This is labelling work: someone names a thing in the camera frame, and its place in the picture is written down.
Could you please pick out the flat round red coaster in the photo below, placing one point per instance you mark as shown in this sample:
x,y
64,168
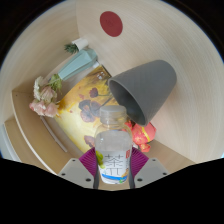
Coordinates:
x,y
111,23

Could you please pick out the grey ribbed cup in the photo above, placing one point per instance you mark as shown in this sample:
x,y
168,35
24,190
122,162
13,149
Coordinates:
x,y
150,83

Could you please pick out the white light bar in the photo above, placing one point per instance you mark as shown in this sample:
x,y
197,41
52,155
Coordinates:
x,y
53,135

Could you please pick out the red plush toy figure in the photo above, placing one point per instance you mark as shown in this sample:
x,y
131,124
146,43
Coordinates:
x,y
143,135

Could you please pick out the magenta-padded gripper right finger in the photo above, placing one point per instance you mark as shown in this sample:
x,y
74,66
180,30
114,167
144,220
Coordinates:
x,y
151,171

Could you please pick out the pink and white flower bouquet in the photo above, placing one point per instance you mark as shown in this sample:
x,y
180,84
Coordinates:
x,y
45,100

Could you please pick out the wooden desk shelf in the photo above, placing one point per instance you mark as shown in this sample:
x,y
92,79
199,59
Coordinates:
x,y
26,133

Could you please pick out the small potted succulent plant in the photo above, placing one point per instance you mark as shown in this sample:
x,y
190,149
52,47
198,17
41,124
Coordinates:
x,y
80,43

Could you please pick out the teal faceted vase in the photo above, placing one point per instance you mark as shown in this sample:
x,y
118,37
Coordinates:
x,y
78,65

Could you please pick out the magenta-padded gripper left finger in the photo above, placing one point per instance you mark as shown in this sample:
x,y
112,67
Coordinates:
x,y
73,171

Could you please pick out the yellow poppy flower painting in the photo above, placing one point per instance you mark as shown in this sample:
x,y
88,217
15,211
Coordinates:
x,y
75,110

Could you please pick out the clear plastic drink bottle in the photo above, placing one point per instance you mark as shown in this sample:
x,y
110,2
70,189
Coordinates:
x,y
113,143

